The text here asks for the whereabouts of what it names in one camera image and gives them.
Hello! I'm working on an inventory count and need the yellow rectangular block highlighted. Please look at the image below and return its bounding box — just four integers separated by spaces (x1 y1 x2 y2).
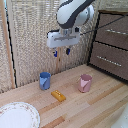
50 89 67 102

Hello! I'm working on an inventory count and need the woven bamboo screen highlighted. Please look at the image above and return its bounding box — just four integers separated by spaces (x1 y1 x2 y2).
7 0 101 88

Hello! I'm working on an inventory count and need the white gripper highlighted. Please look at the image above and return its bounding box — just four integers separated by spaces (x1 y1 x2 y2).
46 27 82 58

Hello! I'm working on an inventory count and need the black cable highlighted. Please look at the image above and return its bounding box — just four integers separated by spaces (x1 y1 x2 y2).
79 15 128 36

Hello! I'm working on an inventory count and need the brown drawer front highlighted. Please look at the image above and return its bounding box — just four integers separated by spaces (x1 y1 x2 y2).
94 13 128 51
88 41 128 82

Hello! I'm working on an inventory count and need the white floral plate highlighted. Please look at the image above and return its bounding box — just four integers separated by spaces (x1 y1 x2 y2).
0 101 42 128

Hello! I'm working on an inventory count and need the pink mug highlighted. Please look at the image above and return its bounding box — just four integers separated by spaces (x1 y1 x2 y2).
76 73 94 94

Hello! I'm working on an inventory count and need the blue mug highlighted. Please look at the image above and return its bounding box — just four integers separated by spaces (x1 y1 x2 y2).
38 71 52 91

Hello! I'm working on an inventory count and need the dark wooden drawer cabinet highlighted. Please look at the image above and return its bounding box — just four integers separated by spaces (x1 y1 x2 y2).
87 9 128 83

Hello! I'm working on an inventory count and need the thin wooden post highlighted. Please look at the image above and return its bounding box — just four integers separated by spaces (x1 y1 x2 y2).
54 46 63 75

